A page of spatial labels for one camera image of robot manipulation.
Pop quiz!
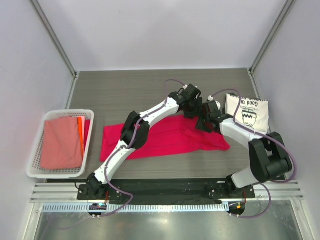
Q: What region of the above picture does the magenta pink t shirt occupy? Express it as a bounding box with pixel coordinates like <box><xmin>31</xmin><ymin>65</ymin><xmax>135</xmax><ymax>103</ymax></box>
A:
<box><xmin>99</xmin><ymin>114</ymin><xmax>231</xmax><ymax>163</ymax></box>

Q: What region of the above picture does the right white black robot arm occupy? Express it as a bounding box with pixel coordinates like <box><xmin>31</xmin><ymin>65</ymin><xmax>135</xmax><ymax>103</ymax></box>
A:
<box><xmin>196</xmin><ymin>100</ymin><xmax>293</xmax><ymax>198</ymax></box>

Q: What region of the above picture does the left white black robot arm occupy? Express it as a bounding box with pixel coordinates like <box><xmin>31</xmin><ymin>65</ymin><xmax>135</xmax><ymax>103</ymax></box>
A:
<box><xmin>86</xmin><ymin>84</ymin><xmax>202</xmax><ymax>200</ymax></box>

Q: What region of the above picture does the white printed folded t shirt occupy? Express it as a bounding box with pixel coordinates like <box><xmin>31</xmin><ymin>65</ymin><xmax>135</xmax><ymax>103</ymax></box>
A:
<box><xmin>225</xmin><ymin>93</ymin><xmax>269</xmax><ymax>133</ymax></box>

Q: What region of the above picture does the dark pink t shirt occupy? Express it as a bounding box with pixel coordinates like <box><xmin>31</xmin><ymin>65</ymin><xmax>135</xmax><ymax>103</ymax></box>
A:
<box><xmin>83</xmin><ymin>119</ymin><xmax>91</xmax><ymax>150</ymax></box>

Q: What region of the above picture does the orange t shirt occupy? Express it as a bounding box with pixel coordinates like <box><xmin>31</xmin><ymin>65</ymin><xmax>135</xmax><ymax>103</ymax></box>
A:
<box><xmin>77</xmin><ymin>116</ymin><xmax>85</xmax><ymax>158</ymax></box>

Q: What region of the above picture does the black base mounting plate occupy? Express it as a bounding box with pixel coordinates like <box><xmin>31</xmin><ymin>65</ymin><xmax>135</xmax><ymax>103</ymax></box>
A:
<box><xmin>76</xmin><ymin>177</ymin><xmax>256</xmax><ymax>204</ymax></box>

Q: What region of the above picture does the salmon pink t shirt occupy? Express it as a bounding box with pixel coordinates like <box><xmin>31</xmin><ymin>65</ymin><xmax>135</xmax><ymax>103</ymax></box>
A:
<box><xmin>40</xmin><ymin>117</ymin><xmax>83</xmax><ymax>170</ymax></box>

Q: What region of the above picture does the white plastic laundry basket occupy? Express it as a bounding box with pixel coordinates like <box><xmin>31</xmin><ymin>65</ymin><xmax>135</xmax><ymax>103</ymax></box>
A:
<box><xmin>26</xmin><ymin>109</ymin><xmax>95</xmax><ymax>179</ymax></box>

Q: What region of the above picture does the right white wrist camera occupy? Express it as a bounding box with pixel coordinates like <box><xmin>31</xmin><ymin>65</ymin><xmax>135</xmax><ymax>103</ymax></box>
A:
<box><xmin>207</xmin><ymin>95</ymin><xmax>221</xmax><ymax>110</ymax></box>

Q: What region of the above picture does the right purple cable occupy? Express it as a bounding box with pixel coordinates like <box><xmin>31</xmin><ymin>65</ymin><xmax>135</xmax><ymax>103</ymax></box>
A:
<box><xmin>208</xmin><ymin>88</ymin><xmax>298</xmax><ymax>220</ymax></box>

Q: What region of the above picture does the right aluminium frame post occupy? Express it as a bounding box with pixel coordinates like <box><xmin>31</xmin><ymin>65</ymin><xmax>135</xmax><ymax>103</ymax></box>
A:
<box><xmin>248</xmin><ymin>0</ymin><xmax>296</xmax><ymax>76</ymax></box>

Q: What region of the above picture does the aluminium frame post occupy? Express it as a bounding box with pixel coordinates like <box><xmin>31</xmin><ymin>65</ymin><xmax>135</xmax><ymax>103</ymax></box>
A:
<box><xmin>29</xmin><ymin>0</ymin><xmax>77</xmax><ymax>78</ymax></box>
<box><xmin>248</xmin><ymin>0</ymin><xmax>296</xmax><ymax>76</ymax></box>

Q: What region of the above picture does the left aluminium frame post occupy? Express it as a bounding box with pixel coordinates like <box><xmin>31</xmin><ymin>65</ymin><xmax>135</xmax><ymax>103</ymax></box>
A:
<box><xmin>29</xmin><ymin>0</ymin><xmax>77</xmax><ymax>78</ymax></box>

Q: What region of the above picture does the white slotted cable duct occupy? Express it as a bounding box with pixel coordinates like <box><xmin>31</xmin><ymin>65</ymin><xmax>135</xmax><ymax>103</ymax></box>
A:
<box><xmin>42</xmin><ymin>202</ymin><xmax>229</xmax><ymax>214</ymax></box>

